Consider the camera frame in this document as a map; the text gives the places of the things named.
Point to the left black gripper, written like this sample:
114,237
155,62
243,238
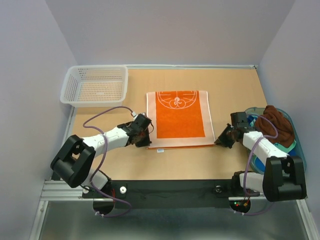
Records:
145,142

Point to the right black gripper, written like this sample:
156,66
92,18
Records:
222,140

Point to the orange Doraemon towel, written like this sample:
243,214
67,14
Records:
181,119

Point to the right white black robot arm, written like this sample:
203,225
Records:
283,178

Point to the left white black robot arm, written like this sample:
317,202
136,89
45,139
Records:
73,162

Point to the blue towel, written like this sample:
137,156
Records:
258,165

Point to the teal plastic tub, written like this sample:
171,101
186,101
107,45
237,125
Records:
299,151

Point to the brown towel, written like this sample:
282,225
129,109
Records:
284,128

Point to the white perforated plastic basket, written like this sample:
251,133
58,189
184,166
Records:
95,86

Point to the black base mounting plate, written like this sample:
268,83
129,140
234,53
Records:
173,194

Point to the aluminium frame rail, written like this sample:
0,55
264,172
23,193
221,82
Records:
57,189

